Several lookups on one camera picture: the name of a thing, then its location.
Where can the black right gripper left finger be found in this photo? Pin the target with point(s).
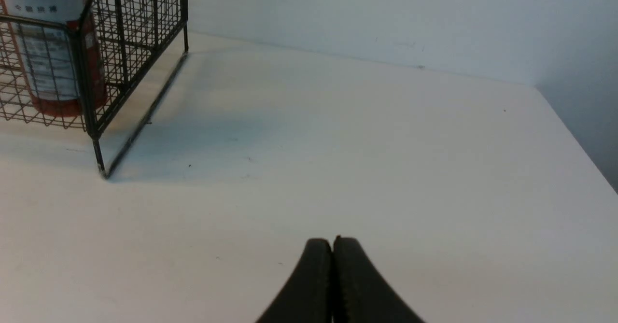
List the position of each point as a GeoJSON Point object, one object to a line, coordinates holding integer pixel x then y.
{"type": "Point", "coordinates": [306, 295]}

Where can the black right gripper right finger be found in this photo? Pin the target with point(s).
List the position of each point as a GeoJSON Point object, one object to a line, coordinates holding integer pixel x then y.
{"type": "Point", "coordinates": [361, 294]}

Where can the chili sauce bottle yellow cap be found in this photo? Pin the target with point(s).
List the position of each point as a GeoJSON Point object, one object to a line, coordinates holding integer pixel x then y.
{"type": "Point", "coordinates": [47, 60]}

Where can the black wire mesh shelf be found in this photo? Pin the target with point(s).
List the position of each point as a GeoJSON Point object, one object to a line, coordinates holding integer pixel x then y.
{"type": "Point", "coordinates": [132, 37]}

